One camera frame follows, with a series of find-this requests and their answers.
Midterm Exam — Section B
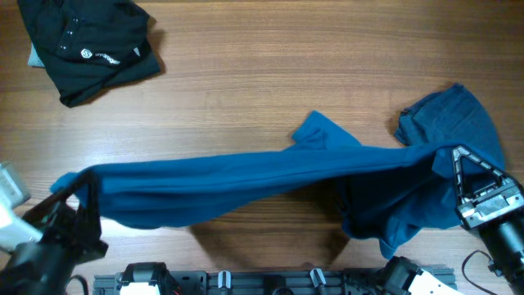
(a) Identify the grey folded cloth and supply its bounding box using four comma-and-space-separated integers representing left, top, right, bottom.
27, 45, 45, 68

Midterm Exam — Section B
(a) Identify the black folded polo shirt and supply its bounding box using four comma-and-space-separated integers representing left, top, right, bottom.
17, 0, 160, 108

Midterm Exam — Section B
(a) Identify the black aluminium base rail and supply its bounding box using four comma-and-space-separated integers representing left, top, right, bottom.
93, 256, 459, 295

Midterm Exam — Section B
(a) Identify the blue polo shirt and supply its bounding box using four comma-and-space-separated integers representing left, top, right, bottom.
49, 110, 508, 261

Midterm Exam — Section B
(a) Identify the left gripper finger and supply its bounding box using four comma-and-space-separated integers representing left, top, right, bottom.
76, 170, 102, 245
24, 173, 88, 217

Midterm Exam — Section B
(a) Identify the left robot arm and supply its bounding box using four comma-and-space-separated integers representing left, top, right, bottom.
1, 170, 108, 294

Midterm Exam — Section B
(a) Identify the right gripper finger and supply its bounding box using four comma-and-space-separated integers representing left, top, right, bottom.
451, 145, 470, 205
461, 147, 517, 188

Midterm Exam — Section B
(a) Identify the dark navy crumpled garment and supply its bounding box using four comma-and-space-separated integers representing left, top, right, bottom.
394, 84, 506, 168

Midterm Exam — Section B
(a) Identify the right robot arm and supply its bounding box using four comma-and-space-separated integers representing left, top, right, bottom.
451, 145, 523, 294

